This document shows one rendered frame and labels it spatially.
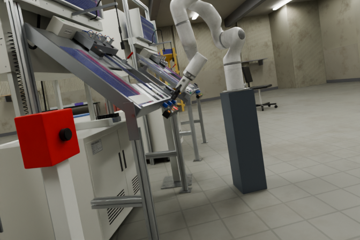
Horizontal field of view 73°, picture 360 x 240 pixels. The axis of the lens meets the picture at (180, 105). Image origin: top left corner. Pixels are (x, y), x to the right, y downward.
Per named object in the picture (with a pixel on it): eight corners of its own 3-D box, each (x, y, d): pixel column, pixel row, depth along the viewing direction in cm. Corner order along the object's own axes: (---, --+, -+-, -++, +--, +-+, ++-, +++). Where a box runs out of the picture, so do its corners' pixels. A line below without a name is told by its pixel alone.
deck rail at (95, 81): (135, 119, 113) (142, 108, 112) (133, 119, 111) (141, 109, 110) (22, 34, 121) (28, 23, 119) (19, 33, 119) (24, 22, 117)
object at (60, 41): (128, 74, 182) (132, 68, 180) (73, 72, 117) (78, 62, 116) (95, 49, 185) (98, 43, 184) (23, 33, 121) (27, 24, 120)
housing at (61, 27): (98, 53, 185) (107, 37, 182) (52, 44, 137) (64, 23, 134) (90, 47, 185) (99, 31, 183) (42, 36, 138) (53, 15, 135)
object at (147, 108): (169, 104, 178) (174, 96, 176) (135, 119, 113) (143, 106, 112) (168, 103, 178) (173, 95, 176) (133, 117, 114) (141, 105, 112)
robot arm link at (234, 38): (232, 65, 178) (227, 32, 176) (252, 60, 162) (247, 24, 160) (219, 66, 171) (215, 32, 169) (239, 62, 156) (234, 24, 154)
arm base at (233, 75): (242, 89, 182) (239, 64, 180) (254, 88, 163) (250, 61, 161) (218, 92, 179) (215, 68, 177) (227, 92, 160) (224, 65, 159)
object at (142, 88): (170, 100, 177) (172, 97, 177) (136, 113, 113) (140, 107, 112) (149, 85, 179) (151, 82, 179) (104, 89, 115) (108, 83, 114)
